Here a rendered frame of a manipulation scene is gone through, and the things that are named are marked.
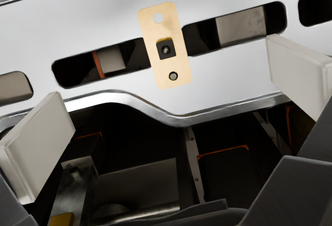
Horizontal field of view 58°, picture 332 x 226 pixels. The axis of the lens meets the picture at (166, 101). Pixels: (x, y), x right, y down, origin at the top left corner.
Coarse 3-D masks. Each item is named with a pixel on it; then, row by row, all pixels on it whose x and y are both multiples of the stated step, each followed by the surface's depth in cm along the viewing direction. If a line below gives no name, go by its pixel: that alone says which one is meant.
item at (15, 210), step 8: (0, 176) 10; (0, 184) 10; (0, 192) 9; (8, 192) 9; (0, 200) 9; (8, 200) 9; (16, 200) 9; (0, 208) 9; (8, 208) 8; (16, 208) 8; (24, 208) 8; (0, 216) 8; (8, 216) 8; (16, 216) 8; (24, 216) 8; (32, 216) 7; (0, 224) 8; (8, 224) 8; (16, 224) 7; (24, 224) 7; (32, 224) 7
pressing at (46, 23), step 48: (0, 0) 29; (48, 0) 28; (96, 0) 28; (144, 0) 29; (192, 0) 29; (240, 0) 29; (288, 0) 29; (0, 48) 30; (48, 48) 30; (96, 48) 30; (240, 48) 30; (96, 96) 32; (144, 96) 32; (192, 96) 32; (240, 96) 32
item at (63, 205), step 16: (64, 176) 35; (80, 176) 35; (96, 176) 37; (64, 192) 33; (80, 192) 33; (64, 208) 31; (80, 208) 31; (48, 224) 30; (64, 224) 29; (80, 224) 29
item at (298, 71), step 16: (272, 48) 17; (288, 48) 15; (304, 48) 14; (272, 64) 17; (288, 64) 15; (304, 64) 13; (320, 64) 12; (272, 80) 18; (288, 80) 15; (304, 80) 13; (320, 80) 12; (288, 96) 16; (304, 96) 14; (320, 96) 12; (320, 112) 12
